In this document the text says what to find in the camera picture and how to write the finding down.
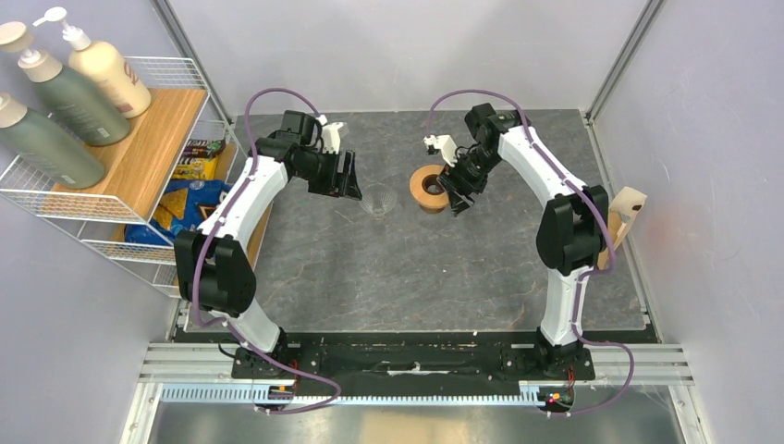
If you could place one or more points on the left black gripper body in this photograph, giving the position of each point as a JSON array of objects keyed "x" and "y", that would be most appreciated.
[{"x": 327, "y": 181}]

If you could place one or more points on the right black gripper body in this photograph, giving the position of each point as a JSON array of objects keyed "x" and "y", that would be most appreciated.
[{"x": 470, "y": 171}]

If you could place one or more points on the clear glass dripper cone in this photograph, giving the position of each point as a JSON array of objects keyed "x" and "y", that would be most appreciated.
[{"x": 378, "y": 200}]

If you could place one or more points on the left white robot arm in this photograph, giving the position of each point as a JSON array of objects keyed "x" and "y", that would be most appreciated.
[{"x": 215, "y": 273}]

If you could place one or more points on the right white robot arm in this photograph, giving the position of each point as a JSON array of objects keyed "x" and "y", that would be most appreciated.
[{"x": 572, "y": 231}]

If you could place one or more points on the wooden filter holder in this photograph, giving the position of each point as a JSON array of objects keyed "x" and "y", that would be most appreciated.
[{"x": 623, "y": 210}]

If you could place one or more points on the yellow candy bag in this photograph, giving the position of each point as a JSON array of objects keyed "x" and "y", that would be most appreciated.
[{"x": 199, "y": 159}]

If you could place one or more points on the blue Doritos chip bag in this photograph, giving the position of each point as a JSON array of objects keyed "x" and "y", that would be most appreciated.
[{"x": 185, "y": 204}]

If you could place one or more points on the cream pump bottle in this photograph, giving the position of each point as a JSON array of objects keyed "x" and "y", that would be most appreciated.
[{"x": 102, "y": 63}]

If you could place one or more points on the green pump bottle middle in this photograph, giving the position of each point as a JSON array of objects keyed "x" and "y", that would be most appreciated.
[{"x": 74, "y": 100}]

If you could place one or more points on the green pump bottle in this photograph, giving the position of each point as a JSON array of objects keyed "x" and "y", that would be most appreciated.
[
  {"x": 74, "y": 100},
  {"x": 48, "y": 147}
]

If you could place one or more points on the green pump bottle front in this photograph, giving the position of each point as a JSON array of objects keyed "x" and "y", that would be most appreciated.
[{"x": 48, "y": 147}]

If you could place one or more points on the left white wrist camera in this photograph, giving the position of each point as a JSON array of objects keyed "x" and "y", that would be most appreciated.
[{"x": 332, "y": 134}]

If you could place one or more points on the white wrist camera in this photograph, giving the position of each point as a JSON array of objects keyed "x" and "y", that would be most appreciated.
[
  {"x": 443, "y": 145},
  {"x": 332, "y": 134}
]

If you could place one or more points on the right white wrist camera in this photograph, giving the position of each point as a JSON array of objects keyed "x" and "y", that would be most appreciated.
[{"x": 443, "y": 145}]

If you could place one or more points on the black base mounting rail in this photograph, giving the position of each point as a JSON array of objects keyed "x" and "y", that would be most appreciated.
[{"x": 313, "y": 371}]

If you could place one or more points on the white wire shelf rack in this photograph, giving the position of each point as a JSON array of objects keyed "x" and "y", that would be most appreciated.
[{"x": 138, "y": 169}]

